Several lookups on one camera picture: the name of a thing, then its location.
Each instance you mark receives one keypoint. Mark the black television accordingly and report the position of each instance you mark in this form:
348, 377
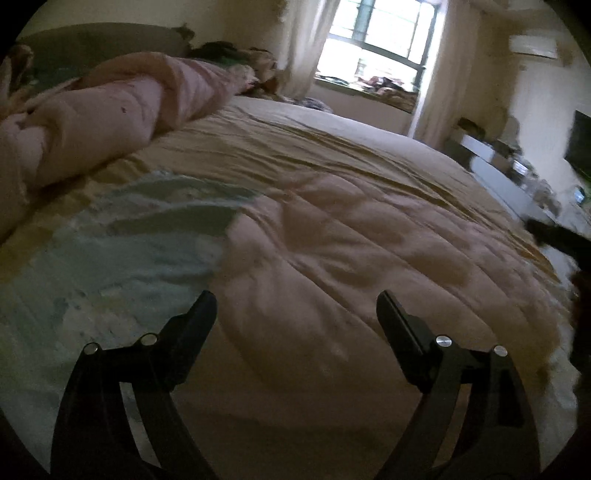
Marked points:
581, 143

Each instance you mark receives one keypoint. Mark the light green printed blanket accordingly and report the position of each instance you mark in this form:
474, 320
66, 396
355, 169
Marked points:
115, 240

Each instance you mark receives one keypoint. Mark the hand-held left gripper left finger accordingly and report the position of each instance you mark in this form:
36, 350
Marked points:
198, 318

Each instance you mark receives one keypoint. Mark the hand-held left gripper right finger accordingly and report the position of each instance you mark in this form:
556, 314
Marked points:
398, 321

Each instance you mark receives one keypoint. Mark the colourful cloth clutter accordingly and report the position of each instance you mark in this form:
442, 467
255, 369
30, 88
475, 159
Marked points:
378, 87

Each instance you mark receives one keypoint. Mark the pile of mixed clothes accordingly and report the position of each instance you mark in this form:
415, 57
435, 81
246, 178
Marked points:
240, 62

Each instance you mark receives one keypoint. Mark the white dresser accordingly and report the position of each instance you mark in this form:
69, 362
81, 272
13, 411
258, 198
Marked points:
498, 177

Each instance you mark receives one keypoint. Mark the rolled pink duvet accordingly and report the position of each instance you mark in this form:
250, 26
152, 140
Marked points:
115, 115

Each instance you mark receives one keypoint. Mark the bed with yellow sheet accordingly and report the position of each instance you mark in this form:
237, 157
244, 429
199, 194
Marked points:
351, 138

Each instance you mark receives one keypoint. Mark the white air conditioner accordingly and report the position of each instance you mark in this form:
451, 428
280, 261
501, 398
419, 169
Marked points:
533, 46

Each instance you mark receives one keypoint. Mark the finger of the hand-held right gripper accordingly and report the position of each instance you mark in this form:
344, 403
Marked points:
556, 237

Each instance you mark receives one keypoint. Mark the cream curtain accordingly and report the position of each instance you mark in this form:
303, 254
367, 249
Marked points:
307, 50
438, 78

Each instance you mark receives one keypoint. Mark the window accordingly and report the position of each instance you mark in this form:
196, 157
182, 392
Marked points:
383, 32

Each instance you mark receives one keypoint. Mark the green headboard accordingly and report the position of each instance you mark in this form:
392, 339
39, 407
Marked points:
92, 44

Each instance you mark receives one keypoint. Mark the small clutter on dresser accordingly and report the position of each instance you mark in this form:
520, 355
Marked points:
521, 164

